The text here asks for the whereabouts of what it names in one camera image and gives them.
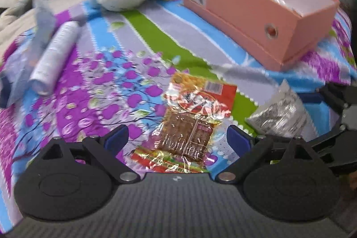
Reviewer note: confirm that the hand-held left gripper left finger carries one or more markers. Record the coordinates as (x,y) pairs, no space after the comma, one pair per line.
(117,139)

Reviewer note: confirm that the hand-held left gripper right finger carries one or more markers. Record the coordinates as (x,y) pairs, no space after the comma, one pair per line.
(238,139)

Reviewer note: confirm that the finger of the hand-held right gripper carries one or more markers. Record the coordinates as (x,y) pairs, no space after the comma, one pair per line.
(340,148)
(311,98)

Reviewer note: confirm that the blue and silver snack packet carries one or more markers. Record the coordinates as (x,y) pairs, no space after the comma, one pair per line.
(279,112)

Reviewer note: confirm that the red clear snack packet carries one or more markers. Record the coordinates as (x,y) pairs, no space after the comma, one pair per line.
(184,121)

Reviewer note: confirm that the pink cardboard box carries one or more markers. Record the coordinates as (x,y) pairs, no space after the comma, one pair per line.
(237,3)

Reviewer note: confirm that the white cylindrical tube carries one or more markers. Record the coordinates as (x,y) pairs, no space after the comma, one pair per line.
(53,59)

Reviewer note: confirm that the floral bed sheet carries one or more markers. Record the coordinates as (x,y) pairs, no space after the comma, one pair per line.
(167,31)

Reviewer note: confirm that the cream fleece cloth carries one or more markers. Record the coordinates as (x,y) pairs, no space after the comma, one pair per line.
(14,20)

